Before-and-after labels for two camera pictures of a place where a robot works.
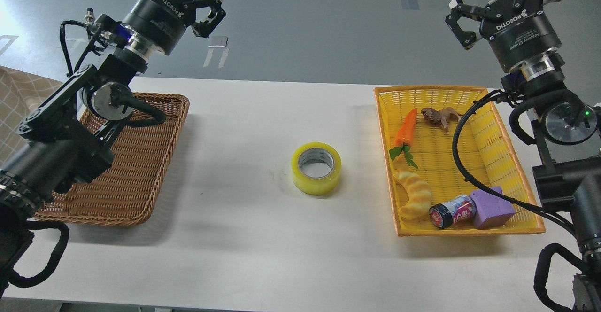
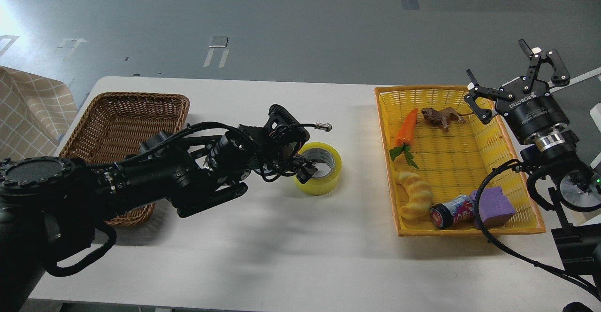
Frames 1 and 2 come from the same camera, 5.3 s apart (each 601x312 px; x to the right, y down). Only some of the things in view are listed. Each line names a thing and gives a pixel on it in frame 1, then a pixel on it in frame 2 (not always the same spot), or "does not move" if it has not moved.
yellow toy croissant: (419, 195) does not move
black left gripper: (165, 8) to (275, 146)
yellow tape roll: (316, 167) does not move
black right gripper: (517, 35) to (529, 114)
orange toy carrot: (404, 138) does not move
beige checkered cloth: (20, 92) does not move
